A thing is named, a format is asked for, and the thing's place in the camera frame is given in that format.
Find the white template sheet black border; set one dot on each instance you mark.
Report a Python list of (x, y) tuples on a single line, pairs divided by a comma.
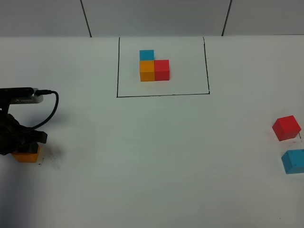
[(187, 60)]

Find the red template block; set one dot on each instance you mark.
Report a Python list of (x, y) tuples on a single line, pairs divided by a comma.
[(161, 70)]

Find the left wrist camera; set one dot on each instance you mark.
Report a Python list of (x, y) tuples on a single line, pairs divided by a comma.
[(20, 95)]

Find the orange template block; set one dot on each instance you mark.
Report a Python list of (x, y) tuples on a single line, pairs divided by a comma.
[(147, 72)]

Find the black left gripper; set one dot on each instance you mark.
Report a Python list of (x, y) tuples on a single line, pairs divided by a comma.
[(12, 141)]

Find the blue template block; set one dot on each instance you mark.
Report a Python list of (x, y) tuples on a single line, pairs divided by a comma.
[(146, 55)]

